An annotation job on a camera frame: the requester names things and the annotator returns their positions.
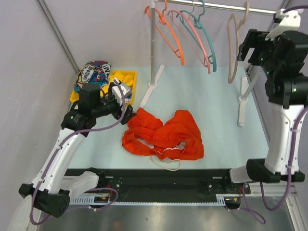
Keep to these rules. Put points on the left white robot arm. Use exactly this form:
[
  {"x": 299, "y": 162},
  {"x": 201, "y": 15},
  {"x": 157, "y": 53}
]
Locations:
[{"x": 48, "y": 193}]

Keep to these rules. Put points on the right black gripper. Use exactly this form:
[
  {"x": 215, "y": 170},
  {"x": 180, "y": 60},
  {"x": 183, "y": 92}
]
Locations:
[{"x": 256, "y": 37}]

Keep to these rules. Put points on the teal hanger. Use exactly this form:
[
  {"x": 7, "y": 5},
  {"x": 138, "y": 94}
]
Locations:
[{"x": 198, "y": 25}]

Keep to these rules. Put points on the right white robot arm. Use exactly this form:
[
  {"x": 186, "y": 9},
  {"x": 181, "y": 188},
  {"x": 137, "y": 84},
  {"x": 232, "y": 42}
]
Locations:
[{"x": 287, "y": 90}]

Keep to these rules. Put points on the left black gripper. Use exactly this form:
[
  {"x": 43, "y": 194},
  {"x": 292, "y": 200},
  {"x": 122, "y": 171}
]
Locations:
[{"x": 118, "y": 113}]

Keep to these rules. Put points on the pink hanger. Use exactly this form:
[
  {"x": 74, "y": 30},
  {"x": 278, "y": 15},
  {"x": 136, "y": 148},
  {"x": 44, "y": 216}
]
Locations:
[{"x": 173, "y": 14}]

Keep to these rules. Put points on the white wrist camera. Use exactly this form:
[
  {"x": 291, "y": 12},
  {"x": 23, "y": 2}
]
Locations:
[
  {"x": 121, "y": 91},
  {"x": 288, "y": 21}
]

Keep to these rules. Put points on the comic print shorts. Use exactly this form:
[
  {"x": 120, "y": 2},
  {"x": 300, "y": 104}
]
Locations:
[{"x": 97, "y": 66}]

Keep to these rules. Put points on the orange hanger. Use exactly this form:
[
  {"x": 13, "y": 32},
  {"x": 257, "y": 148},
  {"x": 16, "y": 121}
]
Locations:
[{"x": 160, "y": 23}]

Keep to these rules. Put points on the beige hanger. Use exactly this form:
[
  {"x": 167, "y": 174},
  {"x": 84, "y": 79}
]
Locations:
[{"x": 233, "y": 28}]

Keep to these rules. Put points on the orange shorts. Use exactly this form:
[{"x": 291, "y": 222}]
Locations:
[{"x": 178, "y": 138}]

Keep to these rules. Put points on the yellow plastic bin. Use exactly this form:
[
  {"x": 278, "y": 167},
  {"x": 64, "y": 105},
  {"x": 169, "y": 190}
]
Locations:
[{"x": 92, "y": 77}]

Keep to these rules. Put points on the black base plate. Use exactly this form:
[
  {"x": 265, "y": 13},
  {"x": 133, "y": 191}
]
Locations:
[{"x": 162, "y": 186}]

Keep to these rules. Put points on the white slotted cable duct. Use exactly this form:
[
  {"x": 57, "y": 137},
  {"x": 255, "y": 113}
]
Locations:
[{"x": 99, "y": 200}]

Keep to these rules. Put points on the yellow shorts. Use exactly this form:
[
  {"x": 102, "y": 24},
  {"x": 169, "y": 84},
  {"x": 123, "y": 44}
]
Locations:
[{"x": 128, "y": 77}]

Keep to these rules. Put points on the aluminium frame rail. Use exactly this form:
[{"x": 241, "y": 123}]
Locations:
[{"x": 271, "y": 189}]

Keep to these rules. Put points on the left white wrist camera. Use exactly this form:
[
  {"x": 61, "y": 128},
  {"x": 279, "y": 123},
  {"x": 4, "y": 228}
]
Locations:
[{"x": 121, "y": 91}]

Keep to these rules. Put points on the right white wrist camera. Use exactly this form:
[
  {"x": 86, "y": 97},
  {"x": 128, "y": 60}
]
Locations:
[{"x": 288, "y": 21}]

